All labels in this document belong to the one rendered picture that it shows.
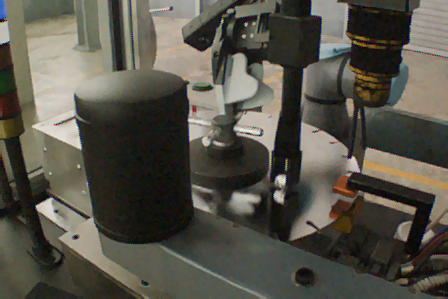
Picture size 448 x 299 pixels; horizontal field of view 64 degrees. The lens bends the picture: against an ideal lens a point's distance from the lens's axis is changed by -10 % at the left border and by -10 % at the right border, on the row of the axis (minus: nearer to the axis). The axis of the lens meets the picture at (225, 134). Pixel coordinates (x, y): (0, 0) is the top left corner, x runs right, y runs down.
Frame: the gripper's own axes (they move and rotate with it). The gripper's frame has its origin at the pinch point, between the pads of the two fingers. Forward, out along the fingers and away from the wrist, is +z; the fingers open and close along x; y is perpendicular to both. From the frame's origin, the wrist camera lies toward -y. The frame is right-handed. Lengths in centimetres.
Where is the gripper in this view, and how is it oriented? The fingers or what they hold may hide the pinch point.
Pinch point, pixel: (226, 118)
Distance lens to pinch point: 51.0
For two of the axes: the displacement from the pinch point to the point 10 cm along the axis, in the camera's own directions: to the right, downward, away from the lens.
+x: 6.1, 1.9, 7.7
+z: -1.8, 9.8, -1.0
